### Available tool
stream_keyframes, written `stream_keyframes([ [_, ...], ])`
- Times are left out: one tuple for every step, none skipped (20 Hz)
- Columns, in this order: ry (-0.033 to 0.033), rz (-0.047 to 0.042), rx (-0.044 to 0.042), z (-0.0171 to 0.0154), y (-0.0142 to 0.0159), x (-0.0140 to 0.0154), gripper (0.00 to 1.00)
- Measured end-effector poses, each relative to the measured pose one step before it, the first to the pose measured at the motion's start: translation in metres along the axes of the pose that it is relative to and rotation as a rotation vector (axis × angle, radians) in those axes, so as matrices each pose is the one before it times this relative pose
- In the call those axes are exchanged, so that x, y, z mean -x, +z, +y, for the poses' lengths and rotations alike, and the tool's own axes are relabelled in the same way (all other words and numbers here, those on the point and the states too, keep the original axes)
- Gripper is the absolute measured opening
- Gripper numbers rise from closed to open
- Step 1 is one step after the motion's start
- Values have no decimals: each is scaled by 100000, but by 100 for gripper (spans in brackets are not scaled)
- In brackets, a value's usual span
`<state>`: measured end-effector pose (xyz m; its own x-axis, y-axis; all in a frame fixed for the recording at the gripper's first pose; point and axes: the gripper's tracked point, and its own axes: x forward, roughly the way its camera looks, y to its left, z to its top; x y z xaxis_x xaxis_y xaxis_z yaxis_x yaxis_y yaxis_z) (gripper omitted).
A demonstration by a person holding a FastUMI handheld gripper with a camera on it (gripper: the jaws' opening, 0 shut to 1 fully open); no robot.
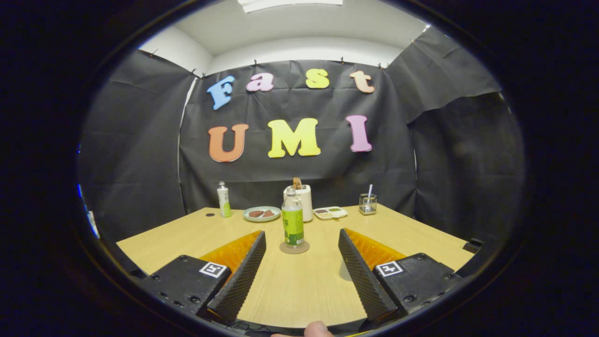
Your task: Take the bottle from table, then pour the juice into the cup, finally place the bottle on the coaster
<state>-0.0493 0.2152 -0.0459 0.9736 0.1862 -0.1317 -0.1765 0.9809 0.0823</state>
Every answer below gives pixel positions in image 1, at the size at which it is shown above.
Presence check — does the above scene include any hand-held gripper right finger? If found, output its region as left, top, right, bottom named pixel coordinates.
left=338, top=227, right=464, bottom=324

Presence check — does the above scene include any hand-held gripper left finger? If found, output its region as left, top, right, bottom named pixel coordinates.
left=138, top=229, right=267, bottom=324

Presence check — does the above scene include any round brown coaster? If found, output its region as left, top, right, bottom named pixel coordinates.
left=279, top=240, right=310, bottom=255

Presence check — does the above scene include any clear juice bottle green label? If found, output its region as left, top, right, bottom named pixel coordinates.
left=282, top=187, right=306, bottom=247

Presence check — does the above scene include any wooden table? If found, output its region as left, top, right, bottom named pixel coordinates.
left=116, top=204, right=475, bottom=329

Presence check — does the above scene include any pale green plate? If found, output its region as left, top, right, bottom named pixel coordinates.
left=242, top=206, right=282, bottom=222

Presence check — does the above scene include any white divided snack dish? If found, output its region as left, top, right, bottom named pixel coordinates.
left=313, top=206, right=349, bottom=220

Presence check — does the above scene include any white toaster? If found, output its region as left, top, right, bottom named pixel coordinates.
left=283, top=184, right=313, bottom=222

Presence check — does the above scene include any black backdrop cloth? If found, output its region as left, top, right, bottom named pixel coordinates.
left=77, top=26, right=525, bottom=244

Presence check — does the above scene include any ceiling light panel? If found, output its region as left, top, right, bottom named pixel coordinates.
left=239, top=0, right=343, bottom=13

